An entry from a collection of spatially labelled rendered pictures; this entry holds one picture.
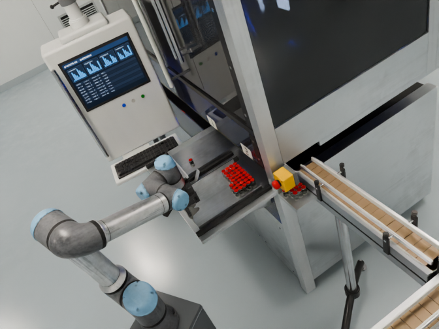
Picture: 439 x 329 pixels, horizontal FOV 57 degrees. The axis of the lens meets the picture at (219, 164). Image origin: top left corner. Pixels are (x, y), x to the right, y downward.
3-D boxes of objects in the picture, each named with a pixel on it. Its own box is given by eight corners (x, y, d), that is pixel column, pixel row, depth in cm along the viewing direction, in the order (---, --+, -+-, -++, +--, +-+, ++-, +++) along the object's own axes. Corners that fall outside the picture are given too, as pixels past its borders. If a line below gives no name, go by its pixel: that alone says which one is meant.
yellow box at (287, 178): (289, 175, 176) (285, 163, 172) (299, 183, 171) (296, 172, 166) (275, 185, 175) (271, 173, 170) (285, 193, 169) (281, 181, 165)
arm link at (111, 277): (132, 315, 157) (39, 244, 119) (110, 297, 166) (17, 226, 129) (151, 289, 161) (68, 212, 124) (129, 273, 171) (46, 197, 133)
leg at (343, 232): (353, 283, 226) (339, 190, 177) (364, 294, 219) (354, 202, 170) (340, 292, 224) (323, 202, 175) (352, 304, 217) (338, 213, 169)
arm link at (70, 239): (63, 244, 113) (190, 183, 146) (44, 230, 120) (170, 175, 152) (70, 278, 117) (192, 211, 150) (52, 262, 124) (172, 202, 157)
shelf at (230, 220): (217, 125, 237) (216, 122, 236) (291, 185, 185) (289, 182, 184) (146, 168, 227) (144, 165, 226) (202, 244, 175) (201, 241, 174)
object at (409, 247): (295, 188, 186) (289, 163, 176) (321, 170, 189) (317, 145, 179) (423, 293, 135) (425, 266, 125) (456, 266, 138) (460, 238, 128)
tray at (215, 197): (234, 164, 205) (232, 158, 202) (263, 190, 185) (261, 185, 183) (177, 200, 198) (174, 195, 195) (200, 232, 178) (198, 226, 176)
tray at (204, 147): (220, 125, 232) (218, 121, 230) (244, 145, 213) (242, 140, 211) (169, 156, 225) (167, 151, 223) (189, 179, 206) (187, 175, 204)
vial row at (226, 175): (227, 175, 200) (224, 168, 197) (245, 194, 187) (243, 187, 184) (223, 177, 199) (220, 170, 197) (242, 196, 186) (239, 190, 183)
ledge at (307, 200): (304, 180, 185) (303, 177, 184) (323, 195, 176) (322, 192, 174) (279, 197, 182) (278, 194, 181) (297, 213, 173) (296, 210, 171)
